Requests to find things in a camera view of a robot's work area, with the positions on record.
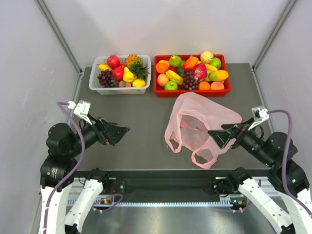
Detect red apple from bag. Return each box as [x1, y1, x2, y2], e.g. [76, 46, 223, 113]
[106, 55, 120, 69]

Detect purple grapes in tray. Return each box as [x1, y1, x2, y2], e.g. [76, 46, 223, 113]
[181, 72, 198, 91]

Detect red orange mango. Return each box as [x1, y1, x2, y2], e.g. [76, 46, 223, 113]
[182, 56, 199, 72]

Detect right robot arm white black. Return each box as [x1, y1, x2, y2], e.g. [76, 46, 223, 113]
[208, 118, 312, 234]

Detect green apple lower left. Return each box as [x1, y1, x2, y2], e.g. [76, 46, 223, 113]
[164, 80, 178, 91]

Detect yellow banana in tray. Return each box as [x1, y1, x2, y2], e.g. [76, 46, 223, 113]
[205, 64, 218, 72]

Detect yellow starfruit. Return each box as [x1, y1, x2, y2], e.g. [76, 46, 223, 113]
[165, 70, 183, 85]

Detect orange fruit lower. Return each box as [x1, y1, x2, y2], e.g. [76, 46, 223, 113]
[198, 81, 211, 90]

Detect pineapple toy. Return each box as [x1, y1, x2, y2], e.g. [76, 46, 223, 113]
[125, 55, 149, 79]

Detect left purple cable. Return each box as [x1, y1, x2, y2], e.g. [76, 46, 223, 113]
[39, 101, 124, 234]

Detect orange fruit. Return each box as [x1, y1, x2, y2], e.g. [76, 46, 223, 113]
[198, 81, 211, 90]
[155, 62, 169, 74]

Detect red pomegranate fruit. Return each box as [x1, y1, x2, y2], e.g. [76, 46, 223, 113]
[112, 67, 124, 81]

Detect dark red grape bunch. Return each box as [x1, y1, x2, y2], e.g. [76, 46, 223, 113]
[97, 69, 118, 88]

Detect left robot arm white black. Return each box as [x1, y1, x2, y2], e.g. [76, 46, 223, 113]
[39, 118, 130, 234]

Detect grey slotted cable duct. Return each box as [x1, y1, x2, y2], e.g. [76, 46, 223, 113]
[67, 196, 241, 207]

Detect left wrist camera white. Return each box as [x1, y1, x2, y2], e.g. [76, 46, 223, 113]
[67, 100, 93, 125]

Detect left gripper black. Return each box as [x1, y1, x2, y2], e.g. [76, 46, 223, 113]
[68, 112, 130, 156]

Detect yellow pear in basket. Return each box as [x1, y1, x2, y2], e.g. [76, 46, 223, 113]
[98, 64, 112, 71]

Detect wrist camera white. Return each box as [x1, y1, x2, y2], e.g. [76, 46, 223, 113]
[248, 106, 270, 131]
[67, 100, 93, 125]

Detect yellow green mango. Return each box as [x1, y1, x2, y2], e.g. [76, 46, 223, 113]
[208, 70, 229, 82]

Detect green pear in tray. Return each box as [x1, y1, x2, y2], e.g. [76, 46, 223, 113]
[169, 55, 182, 67]

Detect peach in tray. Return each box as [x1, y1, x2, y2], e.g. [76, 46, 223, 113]
[211, 81, 225, 90]
[156, 74, 169, 87]

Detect pink peach in basket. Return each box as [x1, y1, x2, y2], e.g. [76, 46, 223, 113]
[118, 80, 132, 88]

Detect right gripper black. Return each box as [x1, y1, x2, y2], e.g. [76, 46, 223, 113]
[207, 115, 274, 166]

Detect peach in tray left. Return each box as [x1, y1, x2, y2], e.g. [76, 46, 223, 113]
[156, 74, 169, 87]

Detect peach in tray right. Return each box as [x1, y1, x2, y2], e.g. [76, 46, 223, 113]
[211, 81, 225, 90]

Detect green apple upper right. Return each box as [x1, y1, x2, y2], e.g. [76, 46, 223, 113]
[209, 57, 222, 69]

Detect orange fruit upper left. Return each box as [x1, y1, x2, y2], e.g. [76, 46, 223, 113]
[155, 62, 169, 74]

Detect yellow pear from bag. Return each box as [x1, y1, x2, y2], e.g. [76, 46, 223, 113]
[123, 67, 137, 83]

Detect pink dragon fruit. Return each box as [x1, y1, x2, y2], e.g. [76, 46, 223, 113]
[191, 63, 207, 83]

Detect yellow pear in tray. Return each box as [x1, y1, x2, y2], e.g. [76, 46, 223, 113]
[200, 51, 214, 64]

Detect pink plastic bag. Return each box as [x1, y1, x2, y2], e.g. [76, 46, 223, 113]
[164, 92, 242, 169]

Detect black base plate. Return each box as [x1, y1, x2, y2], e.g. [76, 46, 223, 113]
[108, 177, 237, 196]

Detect yellow lemon lower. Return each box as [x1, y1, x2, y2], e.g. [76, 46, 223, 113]
[132, 79, 146, 88]

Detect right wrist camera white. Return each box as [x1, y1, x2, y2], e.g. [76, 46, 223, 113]
[248, 106, 270, 131]

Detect green apple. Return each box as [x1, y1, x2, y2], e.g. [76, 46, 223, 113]
[209, 57, 222, 69]
[164, 80, 178, 91]

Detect red plastic tray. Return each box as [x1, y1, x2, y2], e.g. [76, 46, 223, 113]
[154, 54, 232, 98]

